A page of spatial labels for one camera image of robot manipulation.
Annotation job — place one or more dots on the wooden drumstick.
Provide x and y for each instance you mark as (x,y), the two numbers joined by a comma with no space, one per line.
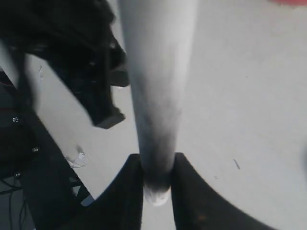
(7,63)
(158,36)

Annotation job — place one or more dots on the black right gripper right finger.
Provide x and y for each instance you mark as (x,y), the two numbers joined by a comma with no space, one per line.
(196,206)

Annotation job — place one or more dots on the black table frame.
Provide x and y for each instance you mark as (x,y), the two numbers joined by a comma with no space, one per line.
(44,176)

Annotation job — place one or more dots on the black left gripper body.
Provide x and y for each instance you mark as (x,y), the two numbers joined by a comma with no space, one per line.
(75,38)

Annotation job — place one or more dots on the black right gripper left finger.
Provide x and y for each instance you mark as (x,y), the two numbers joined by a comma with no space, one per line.
(119,207)

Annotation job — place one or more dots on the crumpled white tape piece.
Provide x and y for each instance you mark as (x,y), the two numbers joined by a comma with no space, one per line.
(77,159)

